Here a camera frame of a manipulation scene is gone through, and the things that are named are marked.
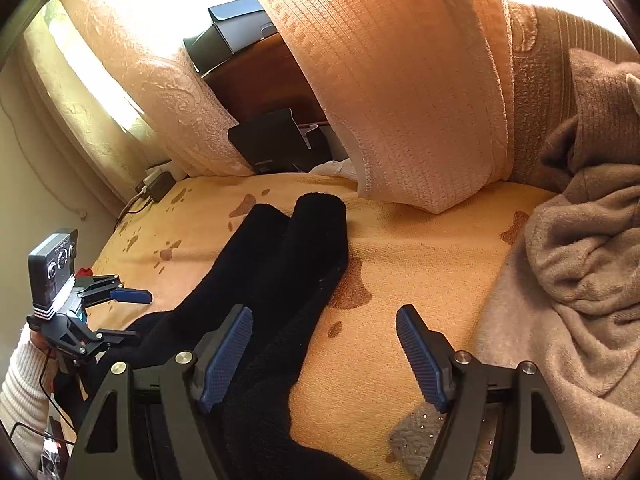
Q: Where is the black knit sweater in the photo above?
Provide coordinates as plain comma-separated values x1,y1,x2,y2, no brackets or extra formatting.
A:
52,192,371,480

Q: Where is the person's left hand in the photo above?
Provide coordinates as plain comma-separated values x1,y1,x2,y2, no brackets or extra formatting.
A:
29,330,55,358

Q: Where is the cream ribbed left sleeve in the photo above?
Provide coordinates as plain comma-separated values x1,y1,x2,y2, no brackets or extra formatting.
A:
1,324,58,474

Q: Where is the black charger adapter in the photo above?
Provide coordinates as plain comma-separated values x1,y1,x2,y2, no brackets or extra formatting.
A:
142,169,177,203

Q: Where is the taupe knit sweater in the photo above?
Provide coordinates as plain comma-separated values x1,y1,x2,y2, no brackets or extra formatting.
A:
387,48,640,480

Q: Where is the orange paw print blanket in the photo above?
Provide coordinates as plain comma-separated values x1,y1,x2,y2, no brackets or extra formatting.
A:
93,174,548,479

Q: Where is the cream lace curtain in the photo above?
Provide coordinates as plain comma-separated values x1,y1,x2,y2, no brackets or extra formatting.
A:
15,0,252,202

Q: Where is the black box beside bed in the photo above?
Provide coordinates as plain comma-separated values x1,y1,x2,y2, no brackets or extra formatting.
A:
228,108,314,174

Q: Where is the wooden nightstand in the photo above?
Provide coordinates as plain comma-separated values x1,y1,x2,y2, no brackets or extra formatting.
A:
204,32,328,126

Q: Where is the dark box on nightstand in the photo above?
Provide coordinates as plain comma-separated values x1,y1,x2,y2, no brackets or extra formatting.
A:
183,0,277,75

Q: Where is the orange woven curtain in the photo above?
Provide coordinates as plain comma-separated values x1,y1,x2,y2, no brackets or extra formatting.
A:
259,0,514,214

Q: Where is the black cable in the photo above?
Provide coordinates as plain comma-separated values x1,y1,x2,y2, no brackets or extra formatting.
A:
8,353,82,451

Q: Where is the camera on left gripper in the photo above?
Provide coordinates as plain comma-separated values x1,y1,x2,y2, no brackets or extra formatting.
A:
27,229,78,320

